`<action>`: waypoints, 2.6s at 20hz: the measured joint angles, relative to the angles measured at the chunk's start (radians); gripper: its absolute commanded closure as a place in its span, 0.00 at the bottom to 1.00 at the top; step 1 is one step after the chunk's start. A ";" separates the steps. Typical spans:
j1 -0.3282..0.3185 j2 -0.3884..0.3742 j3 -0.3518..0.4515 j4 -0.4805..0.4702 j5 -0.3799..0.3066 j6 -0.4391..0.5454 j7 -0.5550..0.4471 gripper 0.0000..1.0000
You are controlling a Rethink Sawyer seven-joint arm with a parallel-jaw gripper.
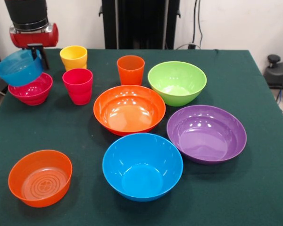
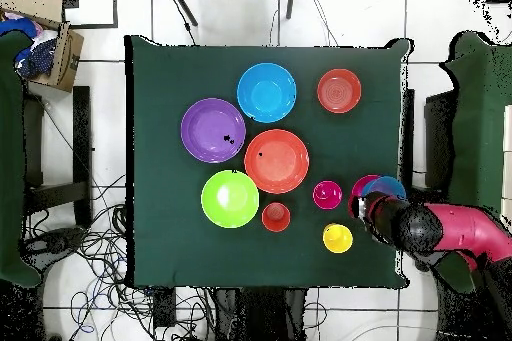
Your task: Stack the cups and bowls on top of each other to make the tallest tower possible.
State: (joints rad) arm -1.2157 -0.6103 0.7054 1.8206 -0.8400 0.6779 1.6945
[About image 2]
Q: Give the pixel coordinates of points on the pink bowl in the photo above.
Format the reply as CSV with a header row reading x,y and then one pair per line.
x,y
359,185

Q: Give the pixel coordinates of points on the pink cup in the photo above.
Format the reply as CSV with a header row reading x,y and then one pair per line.
x,y
328,199

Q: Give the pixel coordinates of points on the small blue bowl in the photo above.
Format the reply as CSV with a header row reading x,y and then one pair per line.
x,y
386,187

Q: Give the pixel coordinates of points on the large orange bowl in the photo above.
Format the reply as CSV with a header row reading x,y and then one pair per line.
x,y
276,165

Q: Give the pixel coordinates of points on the green bowl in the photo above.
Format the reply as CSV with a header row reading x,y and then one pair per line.
x,y
234,209

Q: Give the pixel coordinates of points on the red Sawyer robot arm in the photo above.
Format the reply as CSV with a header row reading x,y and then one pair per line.
x,y
460,229

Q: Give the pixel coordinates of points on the yellow cup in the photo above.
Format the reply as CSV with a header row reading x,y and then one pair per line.
x,y
340,243

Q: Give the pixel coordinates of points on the orange cup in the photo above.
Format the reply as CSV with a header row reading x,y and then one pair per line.
x,y
276,217

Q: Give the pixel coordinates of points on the dark grey stand base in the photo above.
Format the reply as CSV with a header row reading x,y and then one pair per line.
x,y
52,243
424,263

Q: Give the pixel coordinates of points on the small orange bowl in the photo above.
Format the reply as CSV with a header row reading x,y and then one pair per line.
x,y
339,91

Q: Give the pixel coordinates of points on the large blue bowl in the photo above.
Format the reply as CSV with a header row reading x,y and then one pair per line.
x,y
266,92

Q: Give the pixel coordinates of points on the green covered side table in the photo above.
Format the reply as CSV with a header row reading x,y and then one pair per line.
x,y
480,117
10,157

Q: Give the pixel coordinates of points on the purple bowl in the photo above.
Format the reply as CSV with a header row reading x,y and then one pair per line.
x,y
204,125

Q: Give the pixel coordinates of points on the black tripod leg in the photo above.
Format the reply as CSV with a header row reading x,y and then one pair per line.
x,y
182,4
290,1

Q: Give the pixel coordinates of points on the black power strip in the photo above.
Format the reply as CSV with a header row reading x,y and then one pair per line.
x,y
164,307

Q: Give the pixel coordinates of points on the dark green tablecloth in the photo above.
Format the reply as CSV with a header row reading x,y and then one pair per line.
x,y
168,77

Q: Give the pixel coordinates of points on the cardboard box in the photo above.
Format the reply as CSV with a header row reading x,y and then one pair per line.
x,y
70,57

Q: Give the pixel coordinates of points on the black chair frame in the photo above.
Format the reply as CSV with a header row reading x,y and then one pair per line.
x,y
438,137
82,137

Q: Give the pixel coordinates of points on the white board black frame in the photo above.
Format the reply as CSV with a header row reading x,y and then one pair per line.
x,y
92,5

